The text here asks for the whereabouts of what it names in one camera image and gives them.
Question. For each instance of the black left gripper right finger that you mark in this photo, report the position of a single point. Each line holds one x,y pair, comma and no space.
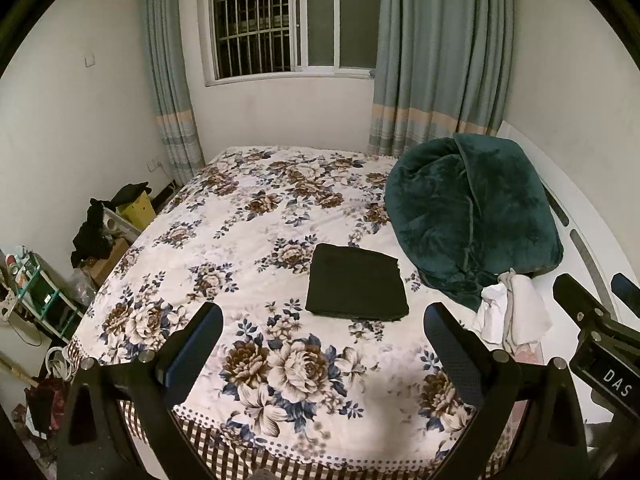
550,442

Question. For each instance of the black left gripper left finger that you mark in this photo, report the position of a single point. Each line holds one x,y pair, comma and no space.
94,442

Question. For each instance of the dark green knit garment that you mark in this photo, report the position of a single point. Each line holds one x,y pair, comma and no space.
355,283

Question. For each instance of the black clothes pile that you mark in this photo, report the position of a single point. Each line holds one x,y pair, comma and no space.
90,242

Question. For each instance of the white crumpled cloth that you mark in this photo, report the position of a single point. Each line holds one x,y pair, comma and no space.
512,314

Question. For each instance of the white curved headboard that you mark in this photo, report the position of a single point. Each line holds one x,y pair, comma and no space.
592,254

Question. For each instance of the cardboard box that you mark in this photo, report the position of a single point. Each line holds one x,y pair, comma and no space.
100,269

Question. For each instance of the green white storage shelf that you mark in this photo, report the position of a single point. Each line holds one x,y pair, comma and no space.
32,294

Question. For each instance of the dark green plush blanket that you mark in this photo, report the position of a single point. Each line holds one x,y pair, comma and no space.
467,209

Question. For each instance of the yellow bin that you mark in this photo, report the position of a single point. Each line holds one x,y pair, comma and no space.
140,213

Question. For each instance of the right blue striped curtain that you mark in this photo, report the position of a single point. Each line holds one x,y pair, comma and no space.
443,67

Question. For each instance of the blue striped curtain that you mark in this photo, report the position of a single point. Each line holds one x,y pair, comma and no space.
443,67
171,100

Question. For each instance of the barred window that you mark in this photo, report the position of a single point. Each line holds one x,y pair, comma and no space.
243,40

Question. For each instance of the left blue striped curtain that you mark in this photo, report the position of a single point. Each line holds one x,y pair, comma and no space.
171,100

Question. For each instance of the wooden broom handle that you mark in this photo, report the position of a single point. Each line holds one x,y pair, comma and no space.
17,372

